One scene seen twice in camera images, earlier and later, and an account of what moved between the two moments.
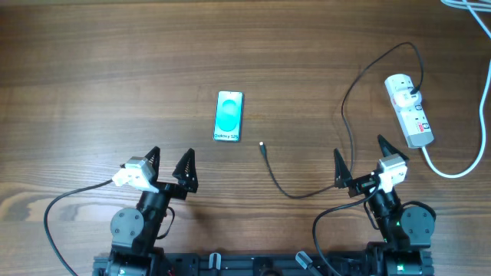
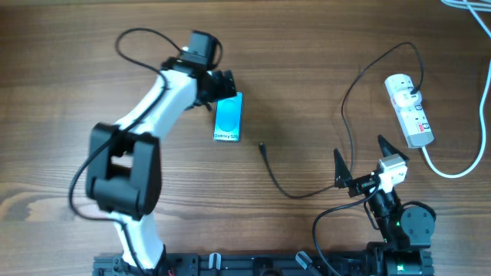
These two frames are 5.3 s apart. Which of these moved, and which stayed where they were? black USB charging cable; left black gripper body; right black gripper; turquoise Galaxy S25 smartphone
Moved: left black gripper body
Stayed: black USB charging cable; right black gripper; turquoise Galaxy S25 smartphone
